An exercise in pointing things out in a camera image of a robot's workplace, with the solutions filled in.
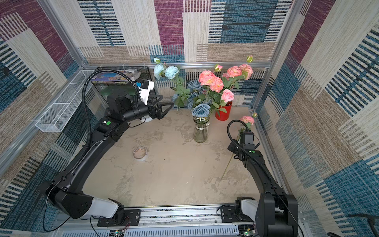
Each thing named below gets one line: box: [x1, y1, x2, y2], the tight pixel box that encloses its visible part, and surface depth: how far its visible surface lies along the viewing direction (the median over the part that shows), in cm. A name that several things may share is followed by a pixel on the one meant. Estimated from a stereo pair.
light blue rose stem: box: [153, 57, 190, 93], surface depth 74 cm
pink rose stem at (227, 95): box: [212, 88, 235, 117], surface depth 67 cm
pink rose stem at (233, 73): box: [222, 54, 254, 89], surface depth 72 cm
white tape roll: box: [132, 146, 149, 162], surface depth 98 cm
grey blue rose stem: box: [187, 79, 211, 118], surface depth 76 cm
